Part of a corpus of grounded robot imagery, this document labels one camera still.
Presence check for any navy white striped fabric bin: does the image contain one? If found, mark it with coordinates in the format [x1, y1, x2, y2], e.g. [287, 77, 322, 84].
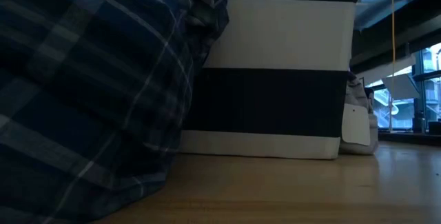
[178, 0, 361, 161]

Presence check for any grey garment with white tag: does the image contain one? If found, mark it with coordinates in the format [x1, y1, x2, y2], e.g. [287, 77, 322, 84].
[339, 71, 379, 156]

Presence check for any navy plaid shirt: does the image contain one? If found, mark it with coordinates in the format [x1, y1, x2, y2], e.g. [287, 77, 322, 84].
[0, 0, 230, 224]

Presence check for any white hanging sheet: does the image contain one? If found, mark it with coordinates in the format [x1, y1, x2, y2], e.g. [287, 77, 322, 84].
[380, 74, 421, 101]

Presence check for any dark low shelf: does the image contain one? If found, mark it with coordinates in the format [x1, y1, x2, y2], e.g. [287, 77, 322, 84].
[377, 130, 441, 146]

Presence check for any yellow hanging cord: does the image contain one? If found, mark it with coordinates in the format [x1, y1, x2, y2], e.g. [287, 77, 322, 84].
[388, 0, 397, 132]

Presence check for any glass window with dark frame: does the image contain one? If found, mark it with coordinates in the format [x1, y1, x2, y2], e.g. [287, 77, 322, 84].
[365, 43, 441, 132]

